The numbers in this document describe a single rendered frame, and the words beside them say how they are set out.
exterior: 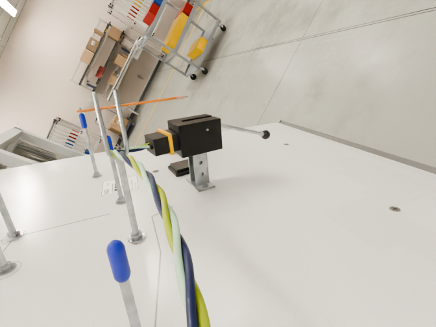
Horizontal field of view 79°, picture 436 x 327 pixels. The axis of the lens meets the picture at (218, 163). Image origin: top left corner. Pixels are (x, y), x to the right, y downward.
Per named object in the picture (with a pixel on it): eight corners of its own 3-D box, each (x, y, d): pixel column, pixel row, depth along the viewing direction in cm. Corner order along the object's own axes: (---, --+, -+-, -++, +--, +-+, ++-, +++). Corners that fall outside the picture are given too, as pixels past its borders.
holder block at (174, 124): (222, 148, 34) (220, 118, 33) (182, 158, 32) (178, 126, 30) (208, 141, 38) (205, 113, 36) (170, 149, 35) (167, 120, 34)
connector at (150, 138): (191, 146, 33) (189, 131, 32) (154, 157, 30) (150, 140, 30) (180, 141, 35) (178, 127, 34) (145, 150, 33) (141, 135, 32)
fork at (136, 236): (145, 230, 27) (115, 88, 22) (149, 239, 26) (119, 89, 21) (124, 236, 27) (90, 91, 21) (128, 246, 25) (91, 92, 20)
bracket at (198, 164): (215, 187, 35) (212, 152, 33) (198, 192, 34) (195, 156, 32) (200, 175, 39) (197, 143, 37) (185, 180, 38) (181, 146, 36)
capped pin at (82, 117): (104, 175, 42) (87, 106, 38) (95, 178, 41) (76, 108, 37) (99, 173, 43) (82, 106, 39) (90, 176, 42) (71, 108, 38)
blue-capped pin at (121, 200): (129, 202, 33) (114, 135, 30) (116, 205, 32) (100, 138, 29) (126, 197, 34) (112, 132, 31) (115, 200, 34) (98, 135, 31)
